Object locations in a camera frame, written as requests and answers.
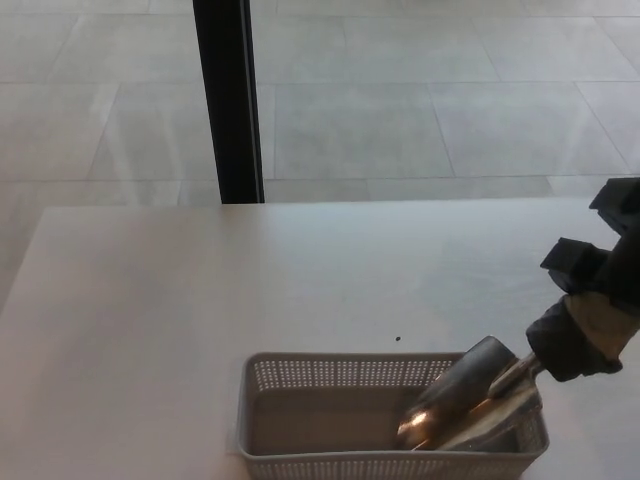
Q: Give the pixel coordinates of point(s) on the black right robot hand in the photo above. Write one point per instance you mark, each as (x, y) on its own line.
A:
(622, 270)

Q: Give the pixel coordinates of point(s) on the grey perforated plastic basket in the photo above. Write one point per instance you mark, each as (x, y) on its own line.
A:
(325, 420)

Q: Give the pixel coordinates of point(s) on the black vertical post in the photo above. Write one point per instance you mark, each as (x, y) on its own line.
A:
(225, 100)

